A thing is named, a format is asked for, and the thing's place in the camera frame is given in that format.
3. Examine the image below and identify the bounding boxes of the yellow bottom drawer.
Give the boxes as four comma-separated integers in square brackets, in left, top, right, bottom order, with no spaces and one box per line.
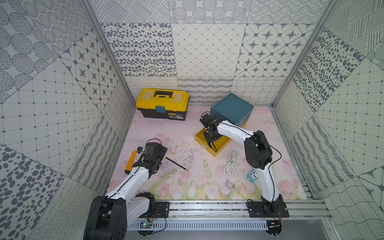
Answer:
[195,120,254,157]

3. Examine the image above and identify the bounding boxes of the black pencil pair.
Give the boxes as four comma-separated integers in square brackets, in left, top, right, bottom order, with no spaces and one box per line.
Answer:
[165,157,190,172]

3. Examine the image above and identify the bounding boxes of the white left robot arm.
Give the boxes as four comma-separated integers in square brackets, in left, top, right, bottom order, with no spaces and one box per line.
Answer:
[83,139,170,240]

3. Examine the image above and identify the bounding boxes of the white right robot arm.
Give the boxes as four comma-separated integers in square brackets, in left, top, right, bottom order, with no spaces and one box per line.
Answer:
[200,114,284,214]

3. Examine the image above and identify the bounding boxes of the teal drawer cabinet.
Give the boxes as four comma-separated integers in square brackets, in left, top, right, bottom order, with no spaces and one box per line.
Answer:
[211,93,254,127]

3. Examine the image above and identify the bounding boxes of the orange utility knife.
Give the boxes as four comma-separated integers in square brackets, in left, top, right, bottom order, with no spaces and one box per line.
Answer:
[125,150,137,175]

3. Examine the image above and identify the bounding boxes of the yellow black plastic toolbox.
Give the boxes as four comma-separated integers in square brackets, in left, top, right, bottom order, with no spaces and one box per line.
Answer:
[136,89,190,121]

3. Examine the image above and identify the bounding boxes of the teal power strip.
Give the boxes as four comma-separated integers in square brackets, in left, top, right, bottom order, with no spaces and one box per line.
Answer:
[247,170,259,183]

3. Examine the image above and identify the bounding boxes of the white power cable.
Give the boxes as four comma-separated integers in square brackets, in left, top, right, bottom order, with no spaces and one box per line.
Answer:
[223,149,250,190]

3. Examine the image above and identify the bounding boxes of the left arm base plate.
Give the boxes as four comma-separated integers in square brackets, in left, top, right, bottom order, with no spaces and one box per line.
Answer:
[145,201,170,218]

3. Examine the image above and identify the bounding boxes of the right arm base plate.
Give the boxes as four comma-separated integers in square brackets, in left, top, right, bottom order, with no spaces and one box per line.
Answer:
[246,200,290,219]

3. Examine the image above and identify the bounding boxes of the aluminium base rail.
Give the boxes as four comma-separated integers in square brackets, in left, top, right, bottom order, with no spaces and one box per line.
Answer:
[128,200,331,236]

